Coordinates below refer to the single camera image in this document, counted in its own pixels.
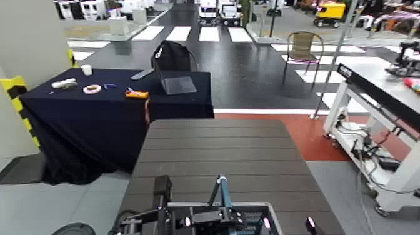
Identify white workbench frame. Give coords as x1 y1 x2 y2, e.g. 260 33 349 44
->
322 56 420 216

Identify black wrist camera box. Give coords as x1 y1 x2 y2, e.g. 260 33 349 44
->
153 174 173 211

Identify black backpack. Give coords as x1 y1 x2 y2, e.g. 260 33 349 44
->
150 40 199 73

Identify white gadget on cloth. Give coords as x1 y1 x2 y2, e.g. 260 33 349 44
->
51 77 79 89

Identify blue folding plastic crate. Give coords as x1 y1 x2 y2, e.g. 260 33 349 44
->
165 175 284 235

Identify black machine on workbench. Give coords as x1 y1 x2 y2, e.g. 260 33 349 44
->
385 41 420 78

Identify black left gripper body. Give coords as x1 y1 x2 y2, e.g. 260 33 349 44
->
137 207 166 235

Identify grey floor cable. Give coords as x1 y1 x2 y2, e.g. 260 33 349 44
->
357 154 420 235

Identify black cable bundle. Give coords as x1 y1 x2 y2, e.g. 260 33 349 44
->
337 112 405 165

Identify red pink package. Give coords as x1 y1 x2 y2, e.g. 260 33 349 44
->
402 77 420 94

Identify small yellow black hazard guard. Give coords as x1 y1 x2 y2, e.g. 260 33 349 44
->
67 49 79 69

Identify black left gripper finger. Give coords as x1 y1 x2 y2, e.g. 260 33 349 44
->
165 209 177 235
191 208 246 228

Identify thin black lamp pole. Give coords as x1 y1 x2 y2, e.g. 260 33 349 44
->
268 0 280 38

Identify slanted metal pole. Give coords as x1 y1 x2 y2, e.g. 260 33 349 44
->
309 0 361 120

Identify short white pedestal box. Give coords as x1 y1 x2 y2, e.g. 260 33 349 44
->
132 8 148 26

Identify navy blue tablecloth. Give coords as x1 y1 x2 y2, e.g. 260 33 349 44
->
19 67 215 186

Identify tall white pedestal box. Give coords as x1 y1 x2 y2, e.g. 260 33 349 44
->
109 16 130 36

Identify metal wicker chair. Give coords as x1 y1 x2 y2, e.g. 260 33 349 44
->
282 31 325 89

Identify row of white kiosks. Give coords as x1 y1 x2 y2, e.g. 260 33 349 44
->
53 0 108 21

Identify dark grey laptop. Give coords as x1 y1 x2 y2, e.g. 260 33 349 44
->
159 70 198 96

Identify grey flat bar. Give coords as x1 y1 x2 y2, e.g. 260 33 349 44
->
130 67 156 81

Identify white tape roll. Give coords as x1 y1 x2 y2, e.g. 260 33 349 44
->
82 84 103 95

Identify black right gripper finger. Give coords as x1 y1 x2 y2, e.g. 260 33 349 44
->
261 216 273 235
304 216 320 235

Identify large yellow black hazard guard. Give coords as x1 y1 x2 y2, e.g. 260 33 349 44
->
0 75 42 151

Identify orange utility knife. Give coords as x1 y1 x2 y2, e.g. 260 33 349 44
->
124 87 150 99

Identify purple covered table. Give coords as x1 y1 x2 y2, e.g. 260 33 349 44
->
373 9 420 34

